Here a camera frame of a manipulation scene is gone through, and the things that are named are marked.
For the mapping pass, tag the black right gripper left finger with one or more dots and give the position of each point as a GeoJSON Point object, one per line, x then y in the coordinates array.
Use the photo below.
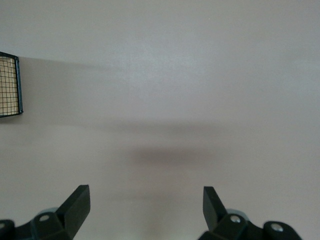
{"type": "Point", "coordinates": [75, 212]}

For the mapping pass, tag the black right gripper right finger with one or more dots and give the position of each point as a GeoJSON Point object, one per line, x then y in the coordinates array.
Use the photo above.
{"type": "Point", "coordinates": [212, 212]}

